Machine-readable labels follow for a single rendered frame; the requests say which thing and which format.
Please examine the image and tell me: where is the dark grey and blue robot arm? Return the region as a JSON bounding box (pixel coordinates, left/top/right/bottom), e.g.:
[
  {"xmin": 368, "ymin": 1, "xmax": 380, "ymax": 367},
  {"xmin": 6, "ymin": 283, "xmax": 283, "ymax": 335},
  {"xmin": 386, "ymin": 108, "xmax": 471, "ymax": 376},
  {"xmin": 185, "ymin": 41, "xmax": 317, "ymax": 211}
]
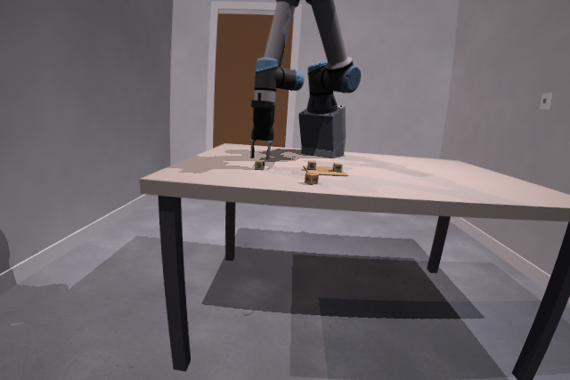
[{"xmin": 255, "ymin": 0, "xmax": 361, "ymax": 114}]

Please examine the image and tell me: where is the tan flat mat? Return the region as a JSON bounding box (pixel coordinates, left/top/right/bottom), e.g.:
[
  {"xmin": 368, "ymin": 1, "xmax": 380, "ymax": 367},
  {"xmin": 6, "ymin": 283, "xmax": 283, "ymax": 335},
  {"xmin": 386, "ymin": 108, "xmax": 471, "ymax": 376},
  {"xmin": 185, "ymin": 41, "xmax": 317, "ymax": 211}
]
[{"xmin": 304, "ymin": 166, "xmax": 348, "ymax": 176}]

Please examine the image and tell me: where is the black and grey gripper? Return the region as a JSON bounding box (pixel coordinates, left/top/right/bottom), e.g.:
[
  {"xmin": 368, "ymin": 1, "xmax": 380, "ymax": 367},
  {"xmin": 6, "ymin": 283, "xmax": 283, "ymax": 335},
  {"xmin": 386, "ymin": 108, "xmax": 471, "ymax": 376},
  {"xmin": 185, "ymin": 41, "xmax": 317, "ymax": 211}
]
[{"xmin": 250, "ymin": 90, "xmax": 276, "ymax": 160}]

